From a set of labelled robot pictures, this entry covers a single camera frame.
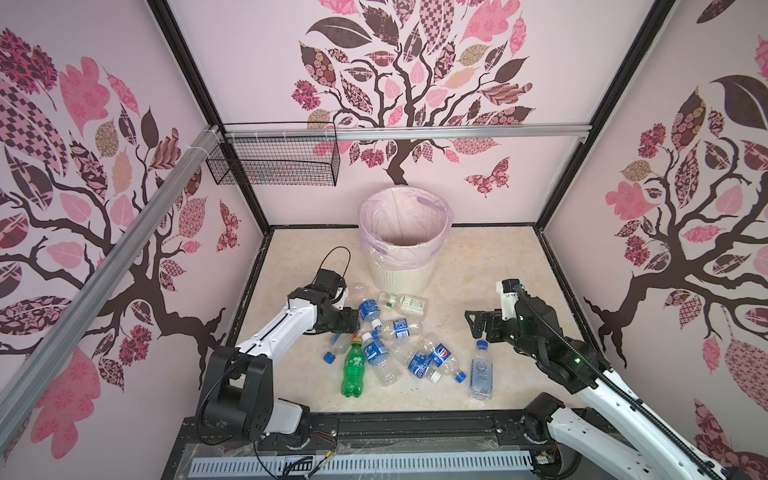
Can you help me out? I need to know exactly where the black wire basket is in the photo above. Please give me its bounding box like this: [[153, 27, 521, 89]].
[[206, 120, 341, 187]]

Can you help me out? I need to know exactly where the clear bottle green white label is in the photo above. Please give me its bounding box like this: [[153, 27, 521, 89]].
[[378, 292, 428, 317]]

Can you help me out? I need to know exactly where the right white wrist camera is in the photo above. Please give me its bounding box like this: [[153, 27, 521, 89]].
[[496, 279, 521, 321]]

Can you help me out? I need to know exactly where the white slotted cable duct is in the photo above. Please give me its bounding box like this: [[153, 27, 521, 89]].
[[186, 451, 533, 479]]

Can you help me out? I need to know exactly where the tall clear water bottle blue cap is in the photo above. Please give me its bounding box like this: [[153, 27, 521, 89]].
[[470, 340, 493, 401]]

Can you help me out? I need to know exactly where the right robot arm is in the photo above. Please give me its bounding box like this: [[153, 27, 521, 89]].
[[464, 280, 749, 479]]

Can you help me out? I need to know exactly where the grey aluminium rail left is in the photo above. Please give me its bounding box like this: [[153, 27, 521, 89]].
[[1, 125, 221, 447]]

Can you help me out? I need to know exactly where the black base frame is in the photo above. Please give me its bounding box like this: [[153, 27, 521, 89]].
[[160, 406, 685, 480]]

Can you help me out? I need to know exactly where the grey aluminium rail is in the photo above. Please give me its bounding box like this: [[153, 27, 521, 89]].
[[225, 123, 592, 141], [1, 125, 221, 447]]

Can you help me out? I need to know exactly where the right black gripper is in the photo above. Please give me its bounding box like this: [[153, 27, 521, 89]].
[[463, 303, 542, 363]]

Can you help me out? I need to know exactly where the clear bottle blue stripe label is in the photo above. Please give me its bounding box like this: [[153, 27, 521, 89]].
[[323, 333, 355, 364]]

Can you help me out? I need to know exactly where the grey aluminium rail back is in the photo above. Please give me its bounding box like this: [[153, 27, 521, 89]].
[[225, 123, 592, 141]]

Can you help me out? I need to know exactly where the small clear bottle blue label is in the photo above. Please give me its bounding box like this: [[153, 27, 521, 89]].
[[381, 317, 424, 341]]

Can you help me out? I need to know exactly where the clear bottle blue label white cap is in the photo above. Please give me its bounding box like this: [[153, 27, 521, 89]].
[[392, 342, 442, 384]]

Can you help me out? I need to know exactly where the white bin with pink liner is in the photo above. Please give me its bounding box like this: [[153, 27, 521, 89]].
[[358, 185, 454, 294]]

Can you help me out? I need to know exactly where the green bottle yellow cap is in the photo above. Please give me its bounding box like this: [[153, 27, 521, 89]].
[[341, 338, 366, 398]]

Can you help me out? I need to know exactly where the pepsi label clear bottle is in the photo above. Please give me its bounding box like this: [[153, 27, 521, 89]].
[[423, 333, 467, 384]]

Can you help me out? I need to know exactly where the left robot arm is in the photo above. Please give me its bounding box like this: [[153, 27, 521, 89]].
[[195, 268, 359, 441]]

